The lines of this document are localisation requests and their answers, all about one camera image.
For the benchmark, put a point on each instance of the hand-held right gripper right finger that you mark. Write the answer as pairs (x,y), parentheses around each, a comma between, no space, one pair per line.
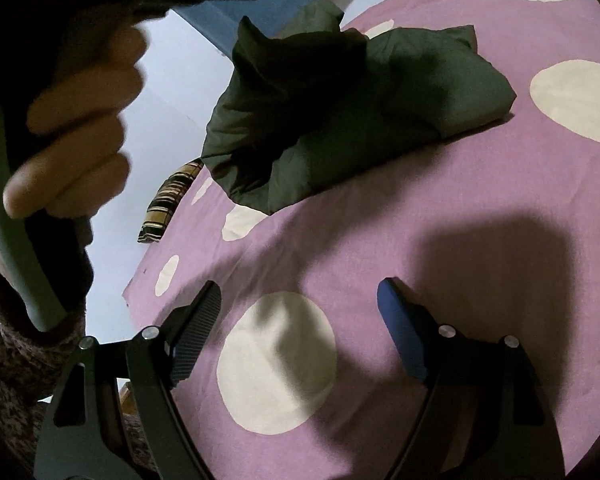
(402,330)

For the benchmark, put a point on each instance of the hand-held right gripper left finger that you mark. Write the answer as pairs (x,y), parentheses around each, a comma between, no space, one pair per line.
(195,330)

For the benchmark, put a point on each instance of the person's left forearm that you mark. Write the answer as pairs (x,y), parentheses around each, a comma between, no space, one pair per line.
(5,385)

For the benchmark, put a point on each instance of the olive green zip jacket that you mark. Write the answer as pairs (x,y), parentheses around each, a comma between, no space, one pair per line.
(380,95)

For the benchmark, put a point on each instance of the person's left hand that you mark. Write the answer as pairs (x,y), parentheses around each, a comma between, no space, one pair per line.
(80,105)

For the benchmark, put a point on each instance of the striped brown yellow pillow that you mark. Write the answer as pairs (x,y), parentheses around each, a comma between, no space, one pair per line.
(165,205)

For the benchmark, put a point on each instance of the blue curtain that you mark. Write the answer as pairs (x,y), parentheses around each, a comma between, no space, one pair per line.
(220,22)

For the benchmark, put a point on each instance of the pink polka dot bedsheet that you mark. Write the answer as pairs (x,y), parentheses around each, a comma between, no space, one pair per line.
(430,200)

